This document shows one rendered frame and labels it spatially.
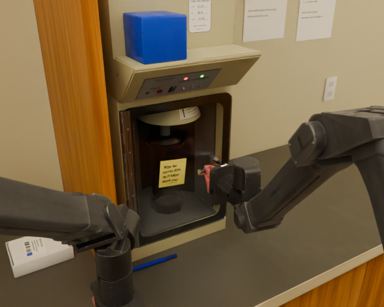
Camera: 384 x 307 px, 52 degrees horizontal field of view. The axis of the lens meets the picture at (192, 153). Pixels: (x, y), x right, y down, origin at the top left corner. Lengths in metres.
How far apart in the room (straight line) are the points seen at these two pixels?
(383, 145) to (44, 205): 0.38
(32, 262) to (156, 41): 0.68
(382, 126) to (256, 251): 0.81
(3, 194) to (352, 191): 1.31
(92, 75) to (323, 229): 0.86
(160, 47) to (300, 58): 1.10
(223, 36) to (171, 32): 0.23
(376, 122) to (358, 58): 1.70
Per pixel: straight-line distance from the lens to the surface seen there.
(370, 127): 0.43
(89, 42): 0.78
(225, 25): 1.02
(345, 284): 1.36
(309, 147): 0.50
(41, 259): 1.17
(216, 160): 1.09
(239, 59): 0.92
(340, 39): 2.00
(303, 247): 1.24
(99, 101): 0.81
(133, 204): 1.03
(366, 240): 1.33
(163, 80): 0.86
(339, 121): 0.47
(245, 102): 1.68
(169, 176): 1.04
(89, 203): 0.57
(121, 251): 0.63
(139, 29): 0.80
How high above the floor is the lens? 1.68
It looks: 25 degrees down
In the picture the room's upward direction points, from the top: straight up
